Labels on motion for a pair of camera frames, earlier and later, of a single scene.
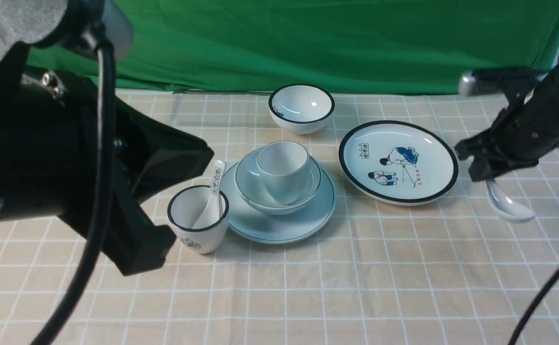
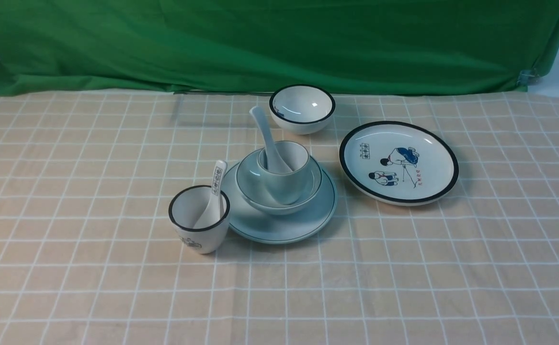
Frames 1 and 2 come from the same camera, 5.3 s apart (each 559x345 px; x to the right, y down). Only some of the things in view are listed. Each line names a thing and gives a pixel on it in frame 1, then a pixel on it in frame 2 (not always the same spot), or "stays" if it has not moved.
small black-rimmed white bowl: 302,109 stays
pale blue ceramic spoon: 508,210 -> 275,165
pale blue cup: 283,166 stays
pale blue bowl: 253,194 stays
